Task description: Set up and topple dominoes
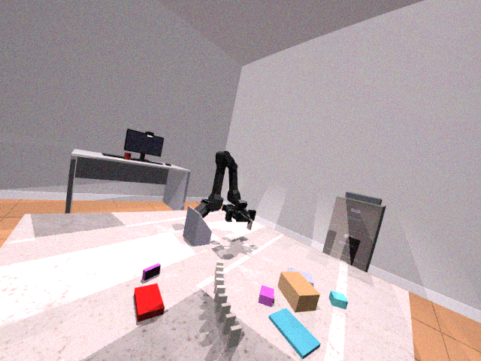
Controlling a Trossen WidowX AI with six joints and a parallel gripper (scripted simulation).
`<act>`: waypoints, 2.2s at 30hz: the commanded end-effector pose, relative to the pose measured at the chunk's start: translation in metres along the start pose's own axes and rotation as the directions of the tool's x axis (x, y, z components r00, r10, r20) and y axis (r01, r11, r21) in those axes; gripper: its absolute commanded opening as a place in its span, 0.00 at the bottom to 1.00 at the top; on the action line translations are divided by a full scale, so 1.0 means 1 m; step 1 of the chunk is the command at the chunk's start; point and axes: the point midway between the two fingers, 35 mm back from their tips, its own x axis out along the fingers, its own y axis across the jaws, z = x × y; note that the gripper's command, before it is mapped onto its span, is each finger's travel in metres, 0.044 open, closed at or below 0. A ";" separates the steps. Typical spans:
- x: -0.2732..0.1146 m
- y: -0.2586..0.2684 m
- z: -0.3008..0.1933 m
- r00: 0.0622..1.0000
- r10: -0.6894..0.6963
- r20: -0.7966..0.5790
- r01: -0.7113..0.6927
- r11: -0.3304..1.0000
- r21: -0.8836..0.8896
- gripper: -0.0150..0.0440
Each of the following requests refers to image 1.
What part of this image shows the red rectangular block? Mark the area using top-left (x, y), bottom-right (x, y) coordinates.
top-left (134, 284), bottom-right (165, 322)

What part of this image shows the magenta block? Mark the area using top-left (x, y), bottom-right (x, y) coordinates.
top-left (258, 285), bottom-right (274, 308)

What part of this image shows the small cyan block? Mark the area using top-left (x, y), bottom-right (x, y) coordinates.
top-left (329, 290), bottom-right (348, 309)

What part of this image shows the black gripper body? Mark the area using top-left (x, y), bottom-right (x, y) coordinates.
top-left (225, 207), bottom-right (256, 223)

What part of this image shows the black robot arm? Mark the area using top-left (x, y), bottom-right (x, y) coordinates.
top-left (193, 151), bottom-right (247, 219)

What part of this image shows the small purple rectangular block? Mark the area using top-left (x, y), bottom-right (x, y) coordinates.
top-left (142, 264), bottom-right (161, 280)

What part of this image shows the orange rectangular block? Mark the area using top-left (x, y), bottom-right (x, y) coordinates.
top-left (278, 272), bottom-right (320, 313)

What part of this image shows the light blue flat block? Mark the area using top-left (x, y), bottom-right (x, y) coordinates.
top-left (268, 308), bottom-right (321, 359)

